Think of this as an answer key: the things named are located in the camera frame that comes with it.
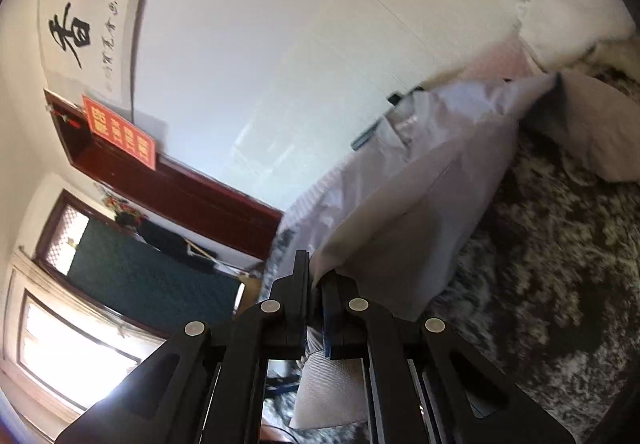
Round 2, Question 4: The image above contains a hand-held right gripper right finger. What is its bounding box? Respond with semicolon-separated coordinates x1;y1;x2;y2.
321;274;574;444

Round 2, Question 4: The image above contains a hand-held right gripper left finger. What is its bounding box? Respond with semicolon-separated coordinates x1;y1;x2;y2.
55;250;310;444

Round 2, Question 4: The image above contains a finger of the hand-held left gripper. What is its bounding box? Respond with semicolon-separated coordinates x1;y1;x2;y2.
387;85;426;105
351;125;378;151

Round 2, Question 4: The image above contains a grey garment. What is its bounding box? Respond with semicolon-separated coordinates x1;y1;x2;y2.
272;71;640;430

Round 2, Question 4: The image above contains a dark hanging clothing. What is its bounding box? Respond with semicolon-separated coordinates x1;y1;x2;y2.
136;220;217;276

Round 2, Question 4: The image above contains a green door curtain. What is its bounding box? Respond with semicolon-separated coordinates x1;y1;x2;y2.
66;216;242;321

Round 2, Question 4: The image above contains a reddish brown wooden door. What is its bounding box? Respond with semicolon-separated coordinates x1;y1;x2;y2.
44;89;284;261

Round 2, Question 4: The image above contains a colourful flower decoration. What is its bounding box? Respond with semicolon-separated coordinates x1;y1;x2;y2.
99;188;140;227

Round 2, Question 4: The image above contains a red and yellow sign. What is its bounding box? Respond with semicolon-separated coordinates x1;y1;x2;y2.
81;94;157;171

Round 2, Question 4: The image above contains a bright window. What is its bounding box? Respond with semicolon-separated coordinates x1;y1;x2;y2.
0;269;168;427

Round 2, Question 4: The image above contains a broom with pale handle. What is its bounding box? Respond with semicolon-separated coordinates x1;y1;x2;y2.
182;236;236;270

